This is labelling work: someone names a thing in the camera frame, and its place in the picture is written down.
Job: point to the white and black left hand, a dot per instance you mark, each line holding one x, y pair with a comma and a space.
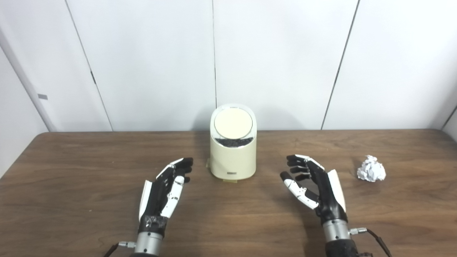
157, 194

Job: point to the white and black right hand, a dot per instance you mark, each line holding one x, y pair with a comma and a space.
326, 192

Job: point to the white paper ball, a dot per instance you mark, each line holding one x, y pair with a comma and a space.
371, 169

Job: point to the cream round bin lid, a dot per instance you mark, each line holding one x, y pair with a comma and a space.
232, 123

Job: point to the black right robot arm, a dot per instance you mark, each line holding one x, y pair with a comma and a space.
337, 237

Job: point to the cream-colored bin body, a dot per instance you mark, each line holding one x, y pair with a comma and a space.
232, 159

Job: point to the black wall panel hinge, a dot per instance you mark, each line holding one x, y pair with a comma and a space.
93, 77

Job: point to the small gray wall label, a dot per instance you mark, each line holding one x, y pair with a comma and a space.
42, 96

